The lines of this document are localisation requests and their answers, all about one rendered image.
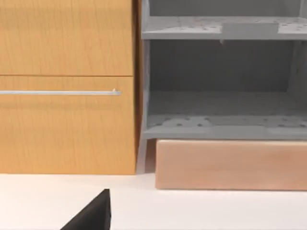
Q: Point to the plain wooden drawer front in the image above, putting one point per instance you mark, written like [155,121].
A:
[64,36]

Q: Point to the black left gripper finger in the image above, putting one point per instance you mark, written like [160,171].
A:
[98,213]

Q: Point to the wooden cupboard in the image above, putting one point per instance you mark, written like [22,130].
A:
[138,95]

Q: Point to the grey open shelf unit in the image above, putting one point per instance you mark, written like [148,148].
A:
[216,72]

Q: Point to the pale wooden drawer front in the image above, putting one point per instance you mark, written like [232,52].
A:
[230,165]

